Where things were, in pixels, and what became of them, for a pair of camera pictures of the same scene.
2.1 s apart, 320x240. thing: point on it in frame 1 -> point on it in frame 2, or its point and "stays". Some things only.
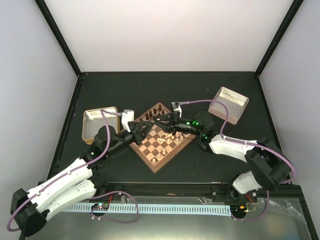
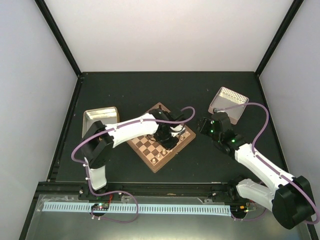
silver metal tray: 93,119 stays
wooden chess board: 157,144 stays
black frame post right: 277,39 stays
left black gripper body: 136,134 -> 164,140
